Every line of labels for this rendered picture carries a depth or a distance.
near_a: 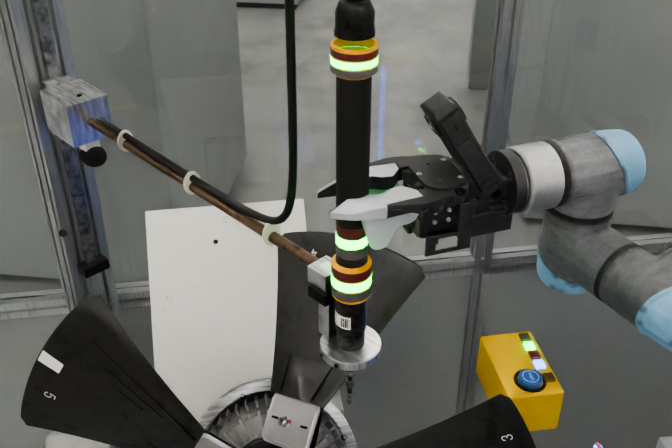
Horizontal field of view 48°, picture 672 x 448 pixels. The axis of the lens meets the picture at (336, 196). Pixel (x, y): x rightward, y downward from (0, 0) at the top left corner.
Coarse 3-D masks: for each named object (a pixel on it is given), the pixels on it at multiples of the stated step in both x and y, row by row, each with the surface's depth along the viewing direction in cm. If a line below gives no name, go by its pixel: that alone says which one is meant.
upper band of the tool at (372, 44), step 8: (336, 40) 69; (344, 40) 70; (368, 40) 69; (376, 40) 68; (336, 48) 67; (344, 48) 70; (352, 48) 70; (360, 48) 70; (368, 48) 67; (376, 48) 67
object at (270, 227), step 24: (288, 0) 72; (288, 24) 73; (288, 48) 74; (288, 72) 76; (288, 96) 77; (288, 120) 79; (120, 144) 110; (144, 144) 107; (192, 192) 101; (216, 192) 96; (288, 192) 84; (264, 216) 90; (288, 216) 86; (264, 240) 90
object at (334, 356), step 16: (320, 272) 83; (320, 288) 84; (320, 304) 85; (320, 320) 86; (368, 336) 87; (320, 352) 86; (336, 352) 85; (352, 352) 85; (368, 352) 85; (352, 368) 83
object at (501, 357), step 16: (496, 336) 140; (512, 336) 140; (480, 352) 141; (496, 352) 137; (512, 352) 137; (480, 368) 142; (496, 368) 133; (512, 368) 133; (528, 368) 133; (544, 368) 133; (496, 384) 133; (512, 384) 130; (544, 384) 130; (512, 400) 127; (528, 400) 128; (544, 400) 129; (560, 400) 129; (528, 416) 130; (544, 416) 131
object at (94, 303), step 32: (64, 320) 94; (96, 320) 93; (64, 352) 95; (96, 352) 94; (128, 352) 93; (32, 384) 98; (64, 384) 97; (96, 384) 95; (128, 384) 94; (160, 384) 93; (32, 416) 100; (64, 416) 99; (96, 416) 98; (128, 416) 96; (160, 416) 95; (192, 416) 94
